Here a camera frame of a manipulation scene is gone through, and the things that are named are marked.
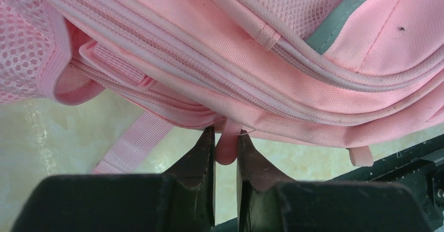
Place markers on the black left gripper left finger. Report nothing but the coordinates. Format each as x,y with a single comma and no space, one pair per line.
179,199

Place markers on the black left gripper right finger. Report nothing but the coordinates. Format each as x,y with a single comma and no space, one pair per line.
269,200

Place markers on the pink student backpack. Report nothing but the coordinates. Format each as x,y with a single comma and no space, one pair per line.
333,73

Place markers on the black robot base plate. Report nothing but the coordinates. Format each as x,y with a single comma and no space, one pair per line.
430,150

